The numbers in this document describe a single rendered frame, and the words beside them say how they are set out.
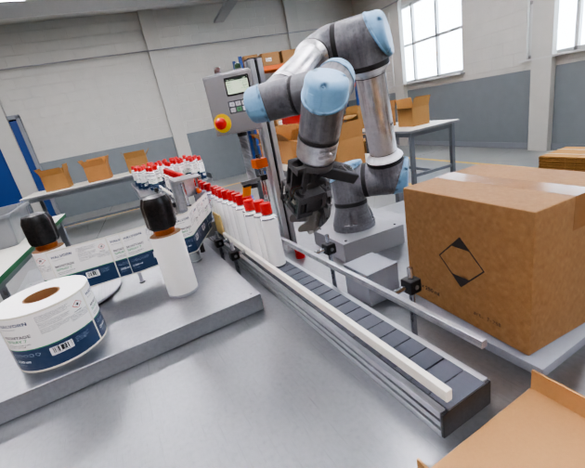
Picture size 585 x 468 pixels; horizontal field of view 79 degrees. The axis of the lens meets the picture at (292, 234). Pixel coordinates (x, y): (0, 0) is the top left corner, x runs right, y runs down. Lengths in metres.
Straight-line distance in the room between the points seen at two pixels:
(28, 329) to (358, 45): 1.03
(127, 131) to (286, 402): 8.30
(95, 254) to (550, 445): 1.18
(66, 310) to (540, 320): 0.97
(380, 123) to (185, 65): 8.00
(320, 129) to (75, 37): 8.53
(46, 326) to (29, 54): 8.32
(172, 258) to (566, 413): 0.90
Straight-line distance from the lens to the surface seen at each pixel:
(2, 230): 3.03
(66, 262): 1.29
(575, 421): 0.72
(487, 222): 0.71
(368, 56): 1.06
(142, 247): 1.26
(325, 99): 0.60
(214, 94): 1.27
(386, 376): 0.70
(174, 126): 8.70
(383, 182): 1.18
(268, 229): 1.06
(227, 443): 0.70
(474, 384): 0.67
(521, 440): 0.67
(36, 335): 0.99
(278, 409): 0.72
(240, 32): 9.33
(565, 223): 0.72
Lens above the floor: 1.33
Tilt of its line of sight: 19 degrees down
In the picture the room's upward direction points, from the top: 11 degrees counter-clockwise
